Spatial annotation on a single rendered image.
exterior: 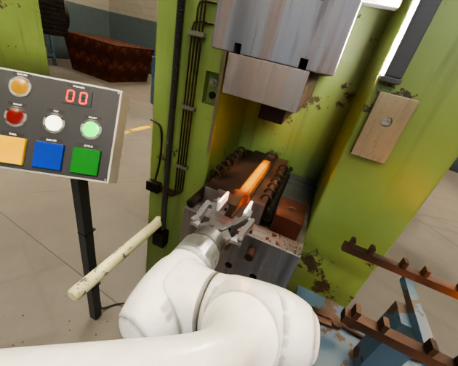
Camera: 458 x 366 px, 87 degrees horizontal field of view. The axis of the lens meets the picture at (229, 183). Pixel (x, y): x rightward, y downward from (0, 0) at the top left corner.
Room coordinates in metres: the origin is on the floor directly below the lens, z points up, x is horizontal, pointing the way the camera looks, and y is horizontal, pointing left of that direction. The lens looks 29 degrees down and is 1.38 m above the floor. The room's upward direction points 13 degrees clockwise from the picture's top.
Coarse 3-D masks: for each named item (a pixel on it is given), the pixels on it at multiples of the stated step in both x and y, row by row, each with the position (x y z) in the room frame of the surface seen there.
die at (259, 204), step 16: (240, 160) 0.92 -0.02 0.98; (256, 160) 0.93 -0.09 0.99; (224, 176) 0.75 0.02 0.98; (240, 176) 0.76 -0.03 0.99; (272, 176) 0.81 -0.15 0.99; (208, 192) 0.66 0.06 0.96; (224, 192) 0.64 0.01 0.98; (256, 192) 0.67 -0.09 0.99; (272, 192) 0.71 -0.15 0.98; (240, 208) 0.63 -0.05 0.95; (256, 208) 0.61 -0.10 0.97; (256, 224) 0.61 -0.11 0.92
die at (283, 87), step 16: (240, 64) 0.65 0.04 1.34; (256, 64) 0.64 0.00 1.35; (272, 64) 0.63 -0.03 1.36; (224, 80) 0.66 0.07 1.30; (240, 80) 0.65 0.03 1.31; (256, 80) 0.64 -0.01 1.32; (272, 80) 0.63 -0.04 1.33; (288, 80) 0.62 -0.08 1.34; (304, 80) 0.61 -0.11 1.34; (240, 96) 0.65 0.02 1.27; (256, 96) 0.64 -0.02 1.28; (272, 96) 0.62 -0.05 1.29; (288, 96) 0.61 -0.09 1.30; (304, 96) 0.67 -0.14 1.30
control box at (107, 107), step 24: (0, 72) 0.66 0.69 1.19; (24, 72) 0.68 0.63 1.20; (0, 96) 0.63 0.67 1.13; (24, 96) 0.64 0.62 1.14; (48, 96) 0.66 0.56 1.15; (96, 96) 0.69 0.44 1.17; (120, 96) 0.71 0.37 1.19; (0, 120) 0.60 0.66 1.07; (24, 120) 0.61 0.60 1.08; (72, 120) 0.64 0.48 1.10; (96, 120) 0.66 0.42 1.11; (120, 120) 0.69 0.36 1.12; (72, 144) 0.61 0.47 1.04; (96, 144) 0.63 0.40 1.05; (120, 144) 0.69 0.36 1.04; (24, 168) 0.55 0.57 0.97
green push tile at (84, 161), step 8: (80, 152) 0.60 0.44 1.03; (88, 152) 0.61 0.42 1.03; (96, 152) 0.61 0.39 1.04; (72, 160) 0.58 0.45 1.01; (80, 160) 0.59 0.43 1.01; (88, 160) 0.59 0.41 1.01; (96, 160) 0.60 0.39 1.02; (72, 168) 0.57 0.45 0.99; (80, 168) 0.58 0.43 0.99; (88, 168) 0.58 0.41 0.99; (96, 168) 0.59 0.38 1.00
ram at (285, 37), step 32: (224, 0) 0.67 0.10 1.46; (256, 0) 0.65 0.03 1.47; (288, 0) 0.63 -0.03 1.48; (320, 0) 0.61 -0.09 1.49; (352, 0) 0.60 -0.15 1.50; (384, 0) 0.76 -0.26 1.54; (224, 32) 0.67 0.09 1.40; (256, 32) 0.65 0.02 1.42; (288, 32) 0.63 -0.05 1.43; (320, 32) 0.61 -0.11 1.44; (288, 64) 0.62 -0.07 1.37; (320, 64) 0.60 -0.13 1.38
